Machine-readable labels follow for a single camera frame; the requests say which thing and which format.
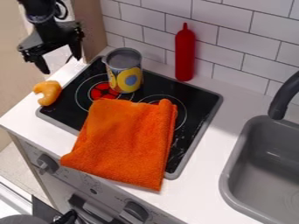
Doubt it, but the red toy bottle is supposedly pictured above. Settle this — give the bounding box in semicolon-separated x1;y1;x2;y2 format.
174;22;198;82

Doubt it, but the toy stove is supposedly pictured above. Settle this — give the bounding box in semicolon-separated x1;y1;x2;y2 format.
35;55;225;181

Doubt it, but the toy sink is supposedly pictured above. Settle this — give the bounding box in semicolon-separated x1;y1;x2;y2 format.
218;115;299;224

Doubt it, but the yellow blue can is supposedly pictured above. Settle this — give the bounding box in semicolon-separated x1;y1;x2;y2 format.
101;46;145;95

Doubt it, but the tap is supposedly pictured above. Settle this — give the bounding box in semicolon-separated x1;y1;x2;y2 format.
267;70;299;121

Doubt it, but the orange cloth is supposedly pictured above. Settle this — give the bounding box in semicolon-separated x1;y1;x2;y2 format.
58;98;179;193

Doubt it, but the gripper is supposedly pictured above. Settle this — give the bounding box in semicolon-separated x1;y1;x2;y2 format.
16;17;86;75

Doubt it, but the toy croissant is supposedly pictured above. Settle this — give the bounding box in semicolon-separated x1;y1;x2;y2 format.
31;80;64;107

